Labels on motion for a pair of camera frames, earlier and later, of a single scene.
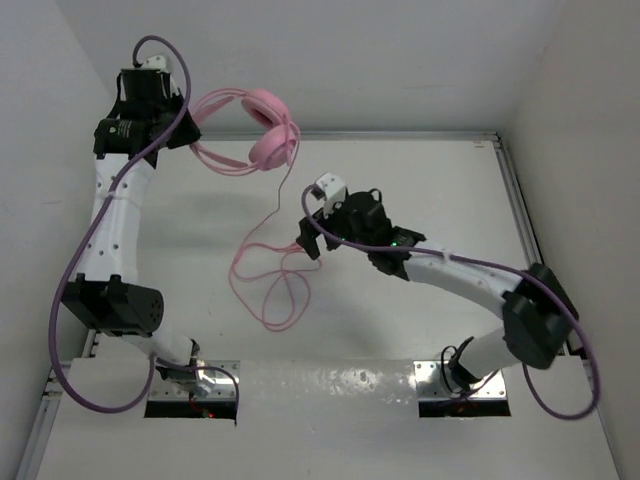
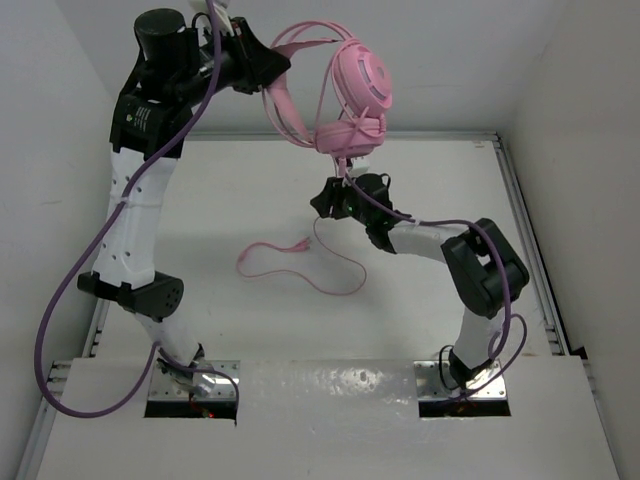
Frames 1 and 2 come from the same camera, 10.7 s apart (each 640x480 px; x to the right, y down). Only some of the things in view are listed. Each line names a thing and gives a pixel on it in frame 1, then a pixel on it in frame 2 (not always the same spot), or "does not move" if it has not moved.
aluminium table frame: [322, 366] does not move
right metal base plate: [430, 386] does not move
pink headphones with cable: [276, 273] -> [329, 93]
